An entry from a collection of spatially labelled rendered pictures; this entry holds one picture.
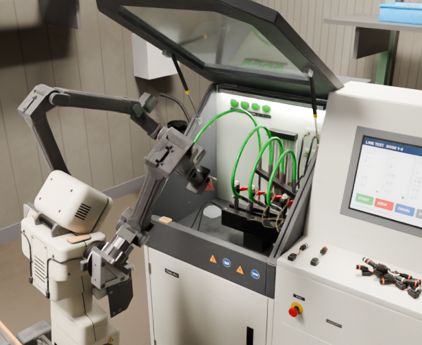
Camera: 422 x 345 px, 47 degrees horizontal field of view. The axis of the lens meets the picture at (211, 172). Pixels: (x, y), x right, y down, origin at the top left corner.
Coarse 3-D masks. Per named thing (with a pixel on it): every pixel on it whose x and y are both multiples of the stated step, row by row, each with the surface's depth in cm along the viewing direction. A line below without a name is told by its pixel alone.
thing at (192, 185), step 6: (198, 168) 185; (204, 168) 184; (198, 174) 179; (204, 174) 182; (192, 180) 178; (198, 180) 180; (204, 180) 181; (186, 186) 185; (192, 186) 183; (198, 186) 181
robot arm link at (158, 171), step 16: (160, 144) 128; (176, 144) 130; (192, 144) 130; (160, 160) 128; (176, 160) 127; (160, 176) 129; (144, 192) 137; (128, 208) 153; (144, 208) 142; (128, 224) 151; (144, 224) 148; (144, 240) 152
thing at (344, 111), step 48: (336, 96) 187; (384, 96) 182; (336, 144) 189; (336, 192) 191; (336, 240) 193; (384, 240) 183; (288, 288) 187; (336, 288) 174; (288, 336) 195; (336, 336) 181; (384, 336) 168
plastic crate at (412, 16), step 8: (384, 8) 306; (392, 8) 303; (400, 8) 299; (408, 8) 296; (416, 8) 292; (384, 16) 308; (392, 16) 304; (400, 16) 301; (408, 16) 297; (416, 16) 294
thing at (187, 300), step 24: (168, 264) 225; (168, 288) 231; (192, 288) 221; (216, 288) 211; (240, 288) 202; (168, 312) 237; (192, 312) 226; (216, 312) 216; (240, 312) 207; (264, 312) 198; (168, 336) 244; (192, 336) 232; (216, 336) 222; (240, 336) 212; (264, 336) 203
